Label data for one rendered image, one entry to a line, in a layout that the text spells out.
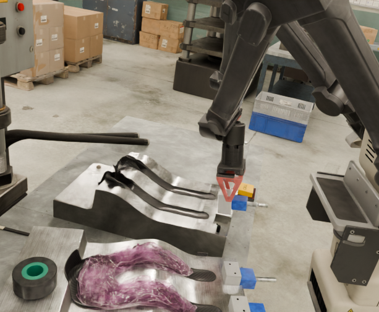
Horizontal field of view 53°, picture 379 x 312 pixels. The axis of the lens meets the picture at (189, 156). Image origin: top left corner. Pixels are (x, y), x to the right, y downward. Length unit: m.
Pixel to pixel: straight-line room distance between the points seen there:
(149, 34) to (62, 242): 7.10
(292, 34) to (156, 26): 6.81
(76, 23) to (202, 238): 4.67
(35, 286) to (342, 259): 0.66
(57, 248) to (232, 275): 0.40
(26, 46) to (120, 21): 6.50
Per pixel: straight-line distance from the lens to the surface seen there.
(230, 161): 0.99
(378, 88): 0.66
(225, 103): 0.86
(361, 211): 1.01
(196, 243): 1.06
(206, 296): 0.91
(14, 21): 1.51
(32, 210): 1.23
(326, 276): 1.17
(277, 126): 4.27
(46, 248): 0.92
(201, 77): 5.11
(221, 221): 1.12
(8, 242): 1.12
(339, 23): 0.60
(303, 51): 1.08
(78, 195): 1.18
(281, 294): 2.26
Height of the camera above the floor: 1.50
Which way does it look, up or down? 26 degrees down
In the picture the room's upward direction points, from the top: 9 degrees clockwise
